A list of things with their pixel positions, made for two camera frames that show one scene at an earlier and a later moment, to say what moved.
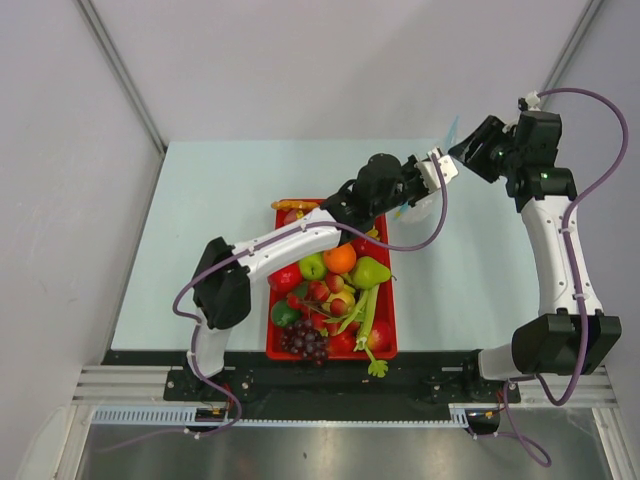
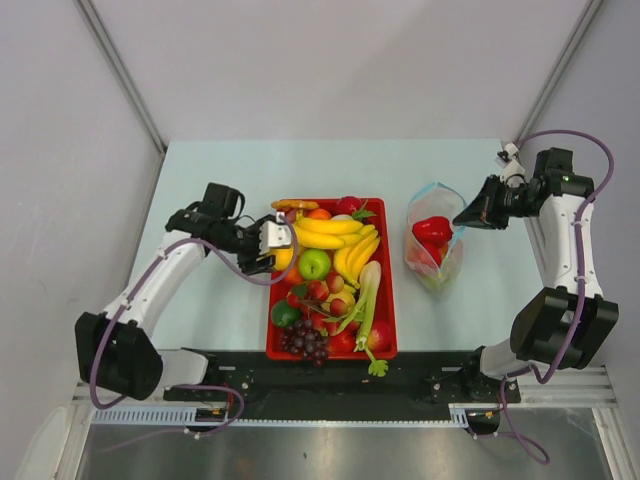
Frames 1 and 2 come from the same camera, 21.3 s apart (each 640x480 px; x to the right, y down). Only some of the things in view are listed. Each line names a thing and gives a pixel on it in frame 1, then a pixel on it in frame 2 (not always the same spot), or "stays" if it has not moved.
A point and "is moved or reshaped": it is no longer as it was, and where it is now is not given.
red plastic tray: (340, 306) stays
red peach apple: (380, 336) stays
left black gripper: (410, 168) to (248, 264)
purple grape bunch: (303, 338) stays
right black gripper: (488, 132) to (483, 212)
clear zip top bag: (432, 204) is moved or reshaped
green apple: (313, 266) stays
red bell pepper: (366, 248) to (434, 234)
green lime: (283, 315) stays
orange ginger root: (292, 204) stays
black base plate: (411, 385) stays
